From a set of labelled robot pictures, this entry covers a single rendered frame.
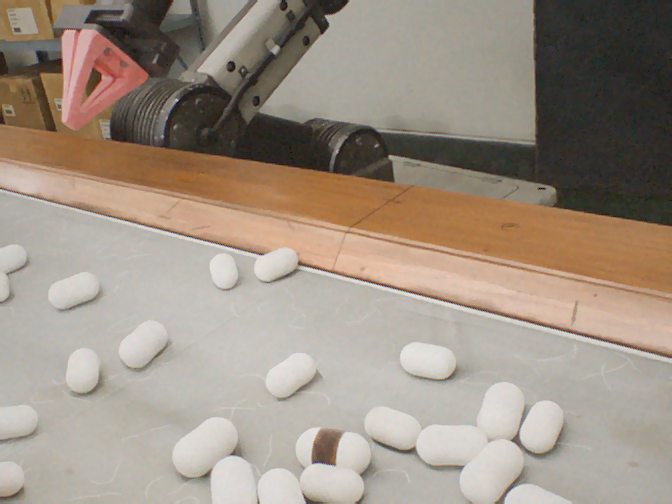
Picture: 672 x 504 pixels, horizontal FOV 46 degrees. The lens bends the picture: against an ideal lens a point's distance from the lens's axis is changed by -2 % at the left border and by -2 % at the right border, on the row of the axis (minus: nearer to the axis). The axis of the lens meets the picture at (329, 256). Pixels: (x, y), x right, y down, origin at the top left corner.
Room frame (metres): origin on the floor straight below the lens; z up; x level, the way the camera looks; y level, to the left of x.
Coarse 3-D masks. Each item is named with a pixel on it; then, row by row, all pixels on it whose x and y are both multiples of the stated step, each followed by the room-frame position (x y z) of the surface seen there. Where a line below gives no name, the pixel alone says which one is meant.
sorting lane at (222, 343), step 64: (0, 192) 0.83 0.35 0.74; (64, 256) 0.63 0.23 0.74; (128, 256) 0.60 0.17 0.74; (192, 256) 0.58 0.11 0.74; (256, 256) 0.56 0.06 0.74; (0, 320) 0.53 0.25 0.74; (64, 320) 0.51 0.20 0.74; (128, 320) 0.49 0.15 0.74; (192, 320) 0.48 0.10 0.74; (256, 320) 0.47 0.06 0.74; (320, 320) 0.45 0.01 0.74; (384, 320) 0.44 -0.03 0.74; (448, 320) 0.43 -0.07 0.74; (512, 320) 0.41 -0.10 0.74; (0, 384) 0.44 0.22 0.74; (64, 384) 0.42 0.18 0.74; (128, 384) 0.41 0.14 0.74; (192, 384) 0.40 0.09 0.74; (256, 384) 0.39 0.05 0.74; (320, 384) 0.38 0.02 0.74; (384, 384) 0.37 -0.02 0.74; (448, 384) 0.36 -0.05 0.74; (576, 384) 0.34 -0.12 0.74; (640, 384) 0.33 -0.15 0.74; (0, 448) 0.37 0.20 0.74; (64, 448) 0.36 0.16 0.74; (128, 448) 0.35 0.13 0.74; (256, 448) 0.33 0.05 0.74; (384, 448) 0.32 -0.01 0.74; (576, 448) 0.29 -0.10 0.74; (640, 448) 0.29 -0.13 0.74
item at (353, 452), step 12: (312, 432) 0.31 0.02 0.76; (348, 432) 0.31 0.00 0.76; (300, 444) 0.31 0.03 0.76; (312, 444) 0.31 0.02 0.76; (348, 444) 0.30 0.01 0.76; (360, 444) 0.30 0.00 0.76; (300, 456) 0.31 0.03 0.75; (336, 456) 0.30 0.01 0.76; (348, 456) 0.30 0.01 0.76; (360, 456) 0.30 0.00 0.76; (360, 468) 0.29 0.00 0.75
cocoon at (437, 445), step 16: (432, 432) 0.30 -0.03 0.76; (448, 432) 0.30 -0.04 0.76; (464, 432) 0.30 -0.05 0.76; (480, 432) 0.30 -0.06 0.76; (416, 448) 0.30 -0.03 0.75; (432, 448) 0.29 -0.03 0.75; (448, 448) 0.29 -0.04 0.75; (464, 448) 0.29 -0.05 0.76; (480, 448) 0.29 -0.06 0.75; (432, 464) 0.29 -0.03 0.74; (448, 464) 0.29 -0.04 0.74; (464, 464) 0.29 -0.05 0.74
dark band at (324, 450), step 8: (320, 432) 0.31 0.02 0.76; (328, 432) 0.31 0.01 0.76; (336, 432) 0.31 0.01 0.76; (344, 432) 0.31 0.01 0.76; (320, 440) 0.31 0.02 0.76; (328, 440) 0.30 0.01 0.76; (336, 440) 0.30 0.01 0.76; (312, 448) 0.30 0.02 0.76; (320, 448) 0.30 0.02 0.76; (328, 448) 0.30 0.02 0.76; (336, 448) 0.30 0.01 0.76; (312, 456) 0.30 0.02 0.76; (320, 456) 0.30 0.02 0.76; (328, 456) 0.30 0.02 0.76; (312, 464) 0.30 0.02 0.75; (328, 464) 0.30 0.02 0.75
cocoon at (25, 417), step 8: (8, 408) 0.38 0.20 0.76; (16, 408) 0.38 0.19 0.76; (24, 408) 0.38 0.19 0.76; (32, 408) 0.38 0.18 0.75; (0, 416) 0.37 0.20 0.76; (8, 416) 0.37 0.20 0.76; (16, 416) 0.37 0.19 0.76; (24, 416) 0.37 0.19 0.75; (32, 416) 0.38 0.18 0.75; (0, 424) 0.37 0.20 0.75; (8, 424) 0.37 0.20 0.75; (16, 424) 0.37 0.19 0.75; (24, 424) 0.37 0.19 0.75; (32, 424) 0.37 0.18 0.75; (0, 432) 0.37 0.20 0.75; (8, 432) 0.37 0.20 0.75; (16, 432) 0.37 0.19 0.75; (24, 432) 0.37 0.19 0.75
